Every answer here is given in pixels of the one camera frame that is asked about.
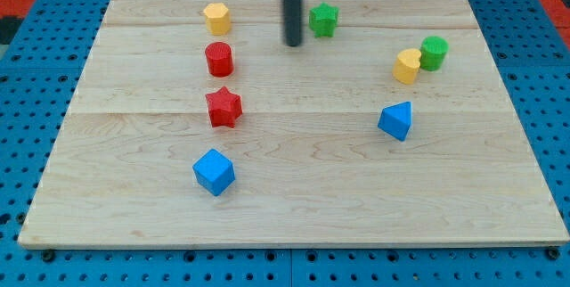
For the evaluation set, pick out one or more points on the yellow heart block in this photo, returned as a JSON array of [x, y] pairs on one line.
[[406, 67]]

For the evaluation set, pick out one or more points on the green cylinder block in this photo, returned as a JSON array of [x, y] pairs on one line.
[[433, 51]]

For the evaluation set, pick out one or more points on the red cylinder block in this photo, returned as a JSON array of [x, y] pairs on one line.
[[219, 59]]

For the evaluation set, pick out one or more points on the red star block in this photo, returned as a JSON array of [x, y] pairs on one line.
[[224, 107]]

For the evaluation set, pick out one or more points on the green star block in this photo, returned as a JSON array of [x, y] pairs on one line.
[[323, 20]]

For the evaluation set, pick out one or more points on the wooden board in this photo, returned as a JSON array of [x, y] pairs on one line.
[[312, 168]]

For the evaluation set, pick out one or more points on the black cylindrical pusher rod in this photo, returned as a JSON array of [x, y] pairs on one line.
[[291, 11]]

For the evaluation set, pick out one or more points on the blue cube block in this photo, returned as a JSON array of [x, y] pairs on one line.
[[214, 172]]

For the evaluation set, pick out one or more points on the blue triangle block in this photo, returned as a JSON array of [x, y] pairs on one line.
[[396, 120]]

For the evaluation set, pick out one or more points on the yellow hexagon block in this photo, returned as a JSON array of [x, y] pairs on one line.
[[217, 18]]

